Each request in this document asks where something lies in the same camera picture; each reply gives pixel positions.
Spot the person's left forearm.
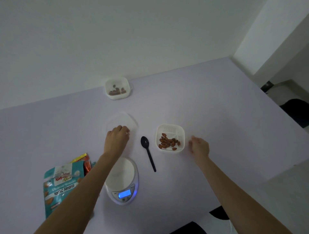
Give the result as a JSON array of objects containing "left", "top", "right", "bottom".
[{"left": 33, "top": 153, "right": 121, "bottom": 234}]

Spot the orange salted almonds bag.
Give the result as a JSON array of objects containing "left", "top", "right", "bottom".
[{"left": 70, "top": 153, "right": 92, "bottom": 176}]

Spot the person's right hand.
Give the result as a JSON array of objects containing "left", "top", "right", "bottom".
[{"left": 188, "top": 136, "right": 210, "bottom": 166}]

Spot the person's left hand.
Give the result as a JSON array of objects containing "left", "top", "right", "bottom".
[{"left": 103, "top": 125, "right": 131, "bottom": 159}]

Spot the white kitchen scale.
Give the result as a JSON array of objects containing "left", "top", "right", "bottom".
[{"left": 104, "top": 157, "right": 140, "bottom": 206}]

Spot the person's right forearm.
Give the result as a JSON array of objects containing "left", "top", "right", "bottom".
[{"left": 197, "top": 157, "right": 294, "bottom": 234}]

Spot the black plastic spoon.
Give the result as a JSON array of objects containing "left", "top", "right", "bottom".
[{"left": 140, "top": 136, "right": 157, "bottom": 173}]

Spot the person's black clothing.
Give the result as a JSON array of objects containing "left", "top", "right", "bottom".
[{"left": 169, "top": 205, "right": 230, "bottom": 234}]

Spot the white square plastic container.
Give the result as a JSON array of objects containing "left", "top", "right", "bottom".
[
  {"left": 155, "top": 124, "right": 186, "bottom": 154},
  {"left": 104, "top": 77, "right": 133, "bottom": 101}
]

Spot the teal roasted almonds bag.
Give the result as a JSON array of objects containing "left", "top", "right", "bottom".
[{"left": 43, "top": 160, "right": 97, "bottom": 220}]

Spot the black object on floor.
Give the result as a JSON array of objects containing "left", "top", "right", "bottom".
[{"left": 260, "top": 81, "right": 275, "bottom": 93}]

